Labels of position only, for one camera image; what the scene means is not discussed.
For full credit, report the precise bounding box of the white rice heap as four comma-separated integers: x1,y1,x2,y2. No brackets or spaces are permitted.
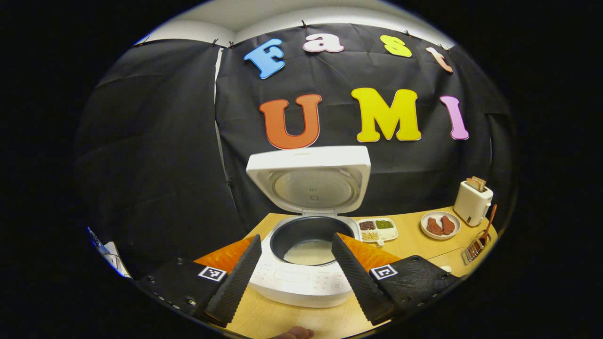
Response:
283,239,337,266

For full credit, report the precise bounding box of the clear rice container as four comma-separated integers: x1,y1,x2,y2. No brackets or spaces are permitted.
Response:
426,247,473,278

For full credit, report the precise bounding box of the white toaster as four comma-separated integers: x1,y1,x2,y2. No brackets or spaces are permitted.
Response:
454,180,494,227

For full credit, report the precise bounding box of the white rice cooker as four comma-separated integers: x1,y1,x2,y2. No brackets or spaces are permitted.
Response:
246,145,373,309

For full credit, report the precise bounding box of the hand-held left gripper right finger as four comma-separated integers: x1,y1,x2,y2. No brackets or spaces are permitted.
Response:
331,232,462,326

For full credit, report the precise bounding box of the white equipment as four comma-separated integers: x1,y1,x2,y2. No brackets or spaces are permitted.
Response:
87,228,130,278

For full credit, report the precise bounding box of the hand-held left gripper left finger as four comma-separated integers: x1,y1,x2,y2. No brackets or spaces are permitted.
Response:
134,234,263,328

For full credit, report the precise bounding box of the white divided grain tray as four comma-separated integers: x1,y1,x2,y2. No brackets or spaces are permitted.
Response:
357,217,399,243

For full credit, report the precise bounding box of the white round plate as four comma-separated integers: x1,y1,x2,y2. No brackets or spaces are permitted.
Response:
420,211,461,240

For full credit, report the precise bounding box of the brown wooden spoon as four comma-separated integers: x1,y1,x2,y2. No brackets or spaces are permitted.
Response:
478,204,497,245

